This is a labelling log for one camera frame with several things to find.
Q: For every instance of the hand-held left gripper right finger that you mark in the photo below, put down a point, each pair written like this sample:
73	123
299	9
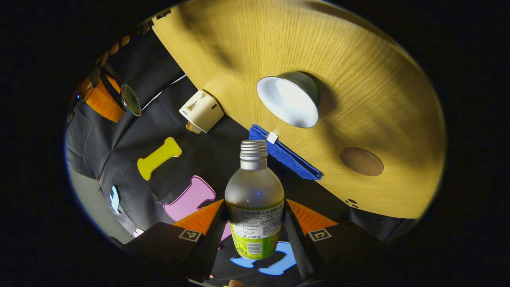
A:
297	247

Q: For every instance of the white-lined teacup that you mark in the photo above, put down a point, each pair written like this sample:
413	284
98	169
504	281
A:
289	99

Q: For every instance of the folded blue towel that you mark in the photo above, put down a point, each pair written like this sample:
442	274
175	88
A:
293	159

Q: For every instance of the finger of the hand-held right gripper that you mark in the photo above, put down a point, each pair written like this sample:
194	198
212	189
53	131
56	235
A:
103	105

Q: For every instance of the toast slice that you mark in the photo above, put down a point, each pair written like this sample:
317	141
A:
193	128

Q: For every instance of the silver green-label water bottle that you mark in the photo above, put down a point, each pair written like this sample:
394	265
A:
255	191

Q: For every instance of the black backdrop cloth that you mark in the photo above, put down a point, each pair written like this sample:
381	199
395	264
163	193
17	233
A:
215	153

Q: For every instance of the white toaster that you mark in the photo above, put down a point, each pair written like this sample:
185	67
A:
201	111

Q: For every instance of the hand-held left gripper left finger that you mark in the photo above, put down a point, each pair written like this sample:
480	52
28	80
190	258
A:
211	243

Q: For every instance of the round brown coaster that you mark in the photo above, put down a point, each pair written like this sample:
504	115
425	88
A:
361	161

